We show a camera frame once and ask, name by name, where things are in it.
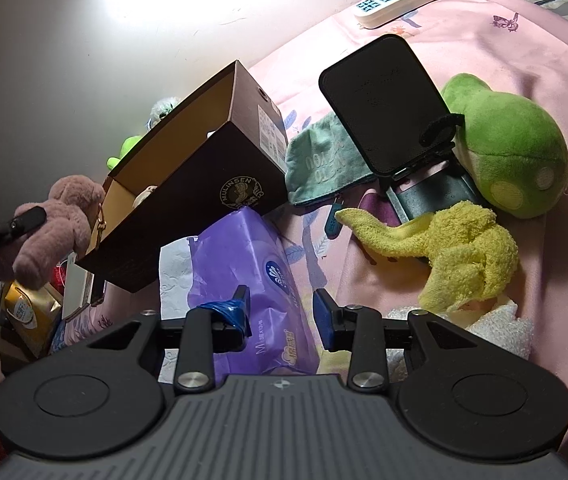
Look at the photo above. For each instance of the gold snack packet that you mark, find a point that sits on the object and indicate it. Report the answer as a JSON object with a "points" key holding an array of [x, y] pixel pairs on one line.
{"points": [[28, 310]]}

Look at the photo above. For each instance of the teal cloth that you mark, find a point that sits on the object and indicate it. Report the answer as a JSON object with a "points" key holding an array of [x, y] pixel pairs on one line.
{"points": [[314, 160]]}

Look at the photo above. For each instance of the small green plush toy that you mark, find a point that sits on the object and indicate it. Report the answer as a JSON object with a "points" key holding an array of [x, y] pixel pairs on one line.
{"points": [[122, 152]]}

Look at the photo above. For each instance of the white fluffy cloth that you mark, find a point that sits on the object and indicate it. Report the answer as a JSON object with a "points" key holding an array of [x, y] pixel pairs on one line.
{"points": [[499, 325]]}

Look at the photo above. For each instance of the black phone stand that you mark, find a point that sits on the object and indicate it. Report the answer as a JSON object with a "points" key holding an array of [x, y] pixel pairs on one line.
{"points": [[379, 110]]}

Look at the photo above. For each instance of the brown cardboard shoe box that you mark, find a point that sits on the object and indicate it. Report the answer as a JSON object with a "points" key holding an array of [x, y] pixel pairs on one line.
{"points": [[203, 185]]}

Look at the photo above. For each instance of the white power strip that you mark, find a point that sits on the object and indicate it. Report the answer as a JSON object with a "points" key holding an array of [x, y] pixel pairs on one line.
{"points": [[394, 0]]}

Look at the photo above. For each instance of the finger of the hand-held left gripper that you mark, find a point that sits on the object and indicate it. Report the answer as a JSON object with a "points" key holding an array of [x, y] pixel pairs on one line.
{"points": [[23, 220]]}

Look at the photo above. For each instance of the yellow towel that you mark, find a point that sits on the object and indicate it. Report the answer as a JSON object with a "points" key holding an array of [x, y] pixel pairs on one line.
{"points": [[464, 250]]}

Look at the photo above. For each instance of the small white toy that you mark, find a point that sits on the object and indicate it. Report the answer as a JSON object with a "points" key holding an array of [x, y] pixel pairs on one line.
{"points": [[143, 196]]}

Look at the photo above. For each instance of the purple tissue packet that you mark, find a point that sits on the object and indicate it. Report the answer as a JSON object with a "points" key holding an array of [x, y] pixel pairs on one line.
{"points": [[244, 260]]}

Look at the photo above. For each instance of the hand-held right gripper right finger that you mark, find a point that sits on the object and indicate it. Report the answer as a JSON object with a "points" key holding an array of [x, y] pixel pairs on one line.
{"points": [[323, 317]]}

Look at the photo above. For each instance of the blue tag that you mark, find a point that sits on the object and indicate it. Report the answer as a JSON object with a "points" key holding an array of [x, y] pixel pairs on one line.
{"points": [[334, 220]]}

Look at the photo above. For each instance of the white green fluffy plush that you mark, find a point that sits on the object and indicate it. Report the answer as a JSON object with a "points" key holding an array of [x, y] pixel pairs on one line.
{"points": [[163, 107]]}

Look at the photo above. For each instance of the large green plush toy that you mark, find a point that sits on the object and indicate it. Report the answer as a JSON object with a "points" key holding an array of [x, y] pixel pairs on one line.
{"points": [[509, 140]]}

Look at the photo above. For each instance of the white flat box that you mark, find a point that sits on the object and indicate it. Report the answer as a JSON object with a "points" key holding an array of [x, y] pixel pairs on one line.
{"points": [[76, 280]]}

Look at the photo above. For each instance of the white patterned tissue paper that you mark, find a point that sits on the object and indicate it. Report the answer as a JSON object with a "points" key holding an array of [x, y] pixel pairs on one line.
{"points": [[176, 270]]}

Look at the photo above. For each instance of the pink plush bear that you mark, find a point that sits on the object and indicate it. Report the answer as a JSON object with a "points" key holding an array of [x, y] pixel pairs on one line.
{"points": [[63, 220]]}

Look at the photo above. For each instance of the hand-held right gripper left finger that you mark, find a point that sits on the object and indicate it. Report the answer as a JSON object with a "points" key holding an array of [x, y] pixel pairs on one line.
{"points": [[238, 310]]}

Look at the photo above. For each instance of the pink printed bed sheet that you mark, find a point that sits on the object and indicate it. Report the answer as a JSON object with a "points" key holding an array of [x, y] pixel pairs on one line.
{"points": [[464, 50]]}

